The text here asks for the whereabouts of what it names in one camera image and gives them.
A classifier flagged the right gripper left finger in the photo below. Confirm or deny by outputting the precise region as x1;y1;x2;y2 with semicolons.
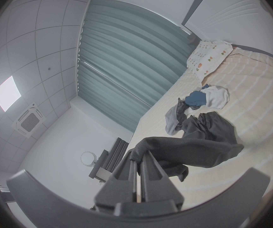
94;151;137;208

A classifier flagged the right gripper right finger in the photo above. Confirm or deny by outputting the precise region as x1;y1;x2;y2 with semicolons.
139;151;184;210

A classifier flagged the black T-shirt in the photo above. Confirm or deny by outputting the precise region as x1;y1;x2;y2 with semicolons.
129;111;245;183

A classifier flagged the pile of clothes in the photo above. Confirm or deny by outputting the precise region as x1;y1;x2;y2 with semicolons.
165;85;230;136

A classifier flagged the bed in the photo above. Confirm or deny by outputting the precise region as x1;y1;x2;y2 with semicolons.
128;0;273;211

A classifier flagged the black dressing table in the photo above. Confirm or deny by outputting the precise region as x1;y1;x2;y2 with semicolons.
88;150;111;182

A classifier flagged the black chest of drawers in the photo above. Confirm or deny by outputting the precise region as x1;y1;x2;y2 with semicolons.
103;137;130;173

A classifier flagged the round white mirror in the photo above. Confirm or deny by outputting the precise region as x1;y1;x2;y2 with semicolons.
81;152;96;167

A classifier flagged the blue-green curtain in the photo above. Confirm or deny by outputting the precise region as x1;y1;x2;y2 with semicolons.
78;0;197;106
76;60;152;133

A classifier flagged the ceiling air conditioner vent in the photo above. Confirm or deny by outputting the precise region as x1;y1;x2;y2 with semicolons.
12;103;47;138

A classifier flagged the white printed pillow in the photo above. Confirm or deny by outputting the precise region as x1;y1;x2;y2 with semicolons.
186;40;233;81

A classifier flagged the square ceiling light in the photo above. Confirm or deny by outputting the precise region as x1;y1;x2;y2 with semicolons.
0;76;22;112

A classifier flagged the grey bedside table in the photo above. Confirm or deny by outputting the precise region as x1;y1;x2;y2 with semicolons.
186;31;200;44

